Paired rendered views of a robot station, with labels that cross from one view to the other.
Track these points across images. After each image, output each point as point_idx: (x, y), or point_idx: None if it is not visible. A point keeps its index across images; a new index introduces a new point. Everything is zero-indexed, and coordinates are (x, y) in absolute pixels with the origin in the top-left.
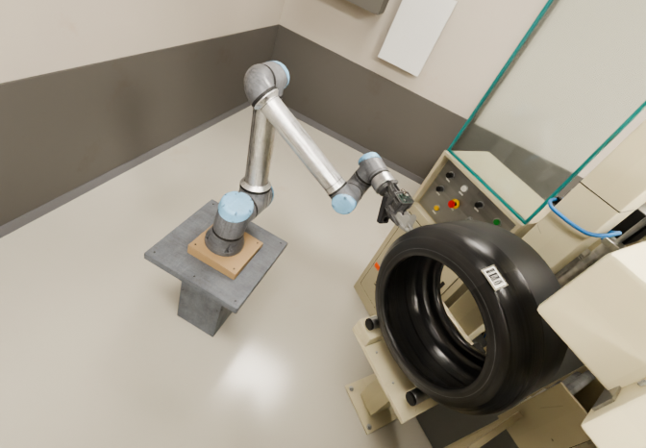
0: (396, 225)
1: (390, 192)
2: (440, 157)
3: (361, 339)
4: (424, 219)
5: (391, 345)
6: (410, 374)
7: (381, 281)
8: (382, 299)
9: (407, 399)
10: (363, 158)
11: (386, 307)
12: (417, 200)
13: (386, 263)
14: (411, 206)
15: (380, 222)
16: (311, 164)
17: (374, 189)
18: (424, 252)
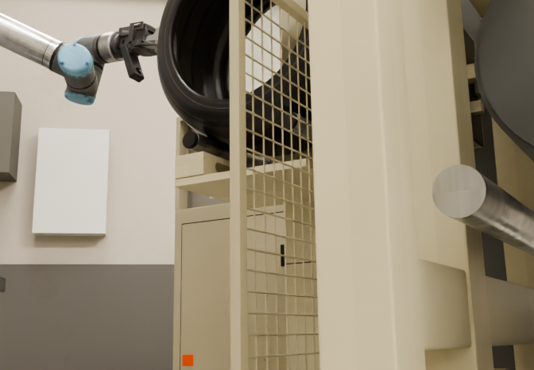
0: (152, 44)
1: (127, 38)
2: (176, 127)
3: (195, 171)
4: (206, 208)
5: (227, 105)
6: (265, 92)
7: (168, 70)
8: (182, 81)
9: (286, 125)
10: (75, 41)
11: (195, 90)
12: (183, 206)
13: (163, 46)
14: (180, 213)
15: (133, 71)
16: (12, 28)
17: (106, 50)
18: None
